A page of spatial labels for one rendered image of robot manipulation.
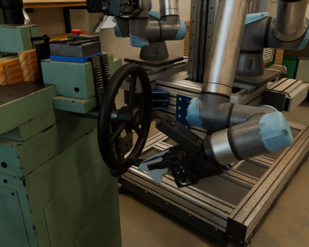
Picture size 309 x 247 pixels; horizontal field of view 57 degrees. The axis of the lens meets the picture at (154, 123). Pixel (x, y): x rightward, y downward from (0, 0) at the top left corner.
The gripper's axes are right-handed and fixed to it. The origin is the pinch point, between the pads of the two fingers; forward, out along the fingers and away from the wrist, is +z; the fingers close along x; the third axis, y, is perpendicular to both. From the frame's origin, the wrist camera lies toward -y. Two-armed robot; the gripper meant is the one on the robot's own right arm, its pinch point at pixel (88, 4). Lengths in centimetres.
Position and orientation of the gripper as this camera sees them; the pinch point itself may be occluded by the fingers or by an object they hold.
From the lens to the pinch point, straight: 90.5
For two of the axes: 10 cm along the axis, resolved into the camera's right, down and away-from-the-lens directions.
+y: 9.3, 1.2, -3.5
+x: 0.2, 9.2, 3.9
